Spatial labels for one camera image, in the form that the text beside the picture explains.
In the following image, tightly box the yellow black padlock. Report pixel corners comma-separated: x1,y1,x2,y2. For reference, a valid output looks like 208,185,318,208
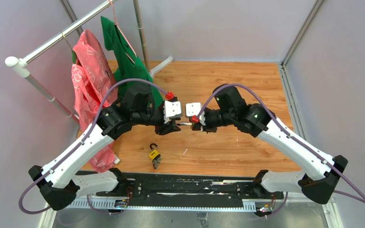
148,143,161,170

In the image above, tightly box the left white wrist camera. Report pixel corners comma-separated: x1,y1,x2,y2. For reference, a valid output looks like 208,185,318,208
163,101,183,124

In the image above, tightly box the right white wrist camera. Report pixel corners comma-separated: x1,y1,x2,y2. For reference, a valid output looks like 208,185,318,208
185,102,204,122

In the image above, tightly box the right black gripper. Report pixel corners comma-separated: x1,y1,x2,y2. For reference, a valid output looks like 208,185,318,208
192,108,236,133

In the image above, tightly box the green garment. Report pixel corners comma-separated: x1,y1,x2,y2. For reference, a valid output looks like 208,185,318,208
100,16,164,109

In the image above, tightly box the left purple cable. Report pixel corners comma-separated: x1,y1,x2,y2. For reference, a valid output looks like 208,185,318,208
18,78,174,216

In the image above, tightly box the aluminium frame rail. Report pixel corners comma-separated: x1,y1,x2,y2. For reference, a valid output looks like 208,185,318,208
278,0,325,139

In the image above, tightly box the white metal clothes rack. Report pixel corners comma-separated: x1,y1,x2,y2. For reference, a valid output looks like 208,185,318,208
4,0,174,126

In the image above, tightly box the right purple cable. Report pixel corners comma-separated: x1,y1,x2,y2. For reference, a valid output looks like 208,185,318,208
191,83,365,219

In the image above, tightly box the pink patterned garment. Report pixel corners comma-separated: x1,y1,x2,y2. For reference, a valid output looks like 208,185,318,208
70,29,121,174

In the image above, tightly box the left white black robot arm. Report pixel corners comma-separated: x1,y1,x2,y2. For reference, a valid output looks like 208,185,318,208
29,83,183,211

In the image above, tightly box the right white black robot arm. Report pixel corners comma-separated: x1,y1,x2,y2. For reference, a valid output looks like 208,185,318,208
185,84,348,204

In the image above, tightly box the pink clothes hanger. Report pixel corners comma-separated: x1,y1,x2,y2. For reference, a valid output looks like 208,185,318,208
107,0,138,64

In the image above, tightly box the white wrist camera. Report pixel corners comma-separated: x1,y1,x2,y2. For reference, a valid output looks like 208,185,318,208
163,101,183,124
185,102,204,122

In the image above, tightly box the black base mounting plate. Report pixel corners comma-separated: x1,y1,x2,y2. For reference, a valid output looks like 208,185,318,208
95,172,284,209

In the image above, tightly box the purple cable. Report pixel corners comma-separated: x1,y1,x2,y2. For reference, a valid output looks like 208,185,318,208
18,78,174,216
191,83,365,219

